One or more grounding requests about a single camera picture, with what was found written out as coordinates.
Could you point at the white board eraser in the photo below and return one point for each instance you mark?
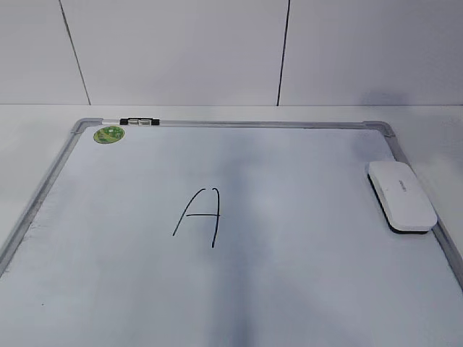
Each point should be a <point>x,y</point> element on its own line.
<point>404,203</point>

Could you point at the black marker clip holder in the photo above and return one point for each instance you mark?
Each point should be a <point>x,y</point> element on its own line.
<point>145,122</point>

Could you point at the round green magnet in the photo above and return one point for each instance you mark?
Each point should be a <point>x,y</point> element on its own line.
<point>108,135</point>

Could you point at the white board with grey frame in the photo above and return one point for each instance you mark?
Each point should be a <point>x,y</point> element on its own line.
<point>224,234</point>

